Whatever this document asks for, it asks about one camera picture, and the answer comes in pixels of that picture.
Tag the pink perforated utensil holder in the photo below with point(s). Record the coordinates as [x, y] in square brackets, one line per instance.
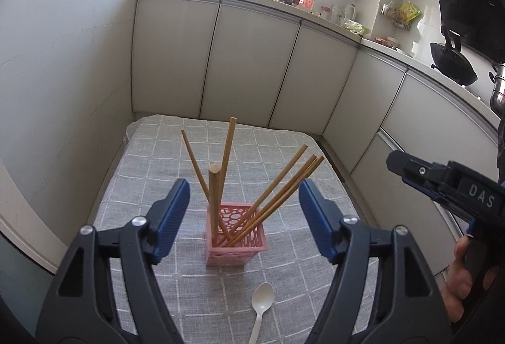
[236, 255]

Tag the green vegetables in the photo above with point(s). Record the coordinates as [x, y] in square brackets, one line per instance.
[357, 28]

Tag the set of wooden chopsticks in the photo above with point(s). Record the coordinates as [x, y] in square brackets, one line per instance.
[215, 190]

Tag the white kitchen counter cabinets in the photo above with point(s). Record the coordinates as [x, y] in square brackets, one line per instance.
[244, 64]

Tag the grey checked tablecloth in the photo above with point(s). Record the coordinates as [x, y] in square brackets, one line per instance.
[138, 170]

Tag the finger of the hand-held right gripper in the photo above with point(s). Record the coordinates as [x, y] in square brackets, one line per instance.
[410, 168]
[420, 188]

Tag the yellow snack bag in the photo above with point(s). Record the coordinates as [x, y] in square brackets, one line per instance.
[409, 12]

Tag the pink bowls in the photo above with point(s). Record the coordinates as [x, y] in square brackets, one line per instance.
[384, 42]

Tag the white jug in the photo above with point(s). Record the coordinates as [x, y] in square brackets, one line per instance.
[350, 14]

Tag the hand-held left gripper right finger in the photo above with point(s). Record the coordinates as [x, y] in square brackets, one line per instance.
[315, 217]

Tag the person's right hand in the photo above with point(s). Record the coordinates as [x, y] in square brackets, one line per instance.
[453, 288]

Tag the white plastic spoon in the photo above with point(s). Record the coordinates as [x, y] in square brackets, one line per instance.
[263, 296]

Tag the frosted glass door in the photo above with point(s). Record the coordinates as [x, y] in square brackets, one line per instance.
[15, 288]

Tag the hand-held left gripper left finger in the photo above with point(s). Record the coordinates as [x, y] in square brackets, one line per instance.
[171, 217]

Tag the stainless steel pot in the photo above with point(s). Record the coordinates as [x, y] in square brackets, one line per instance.
[499, 87]

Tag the black wok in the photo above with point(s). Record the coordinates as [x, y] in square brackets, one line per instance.
[453, 64]

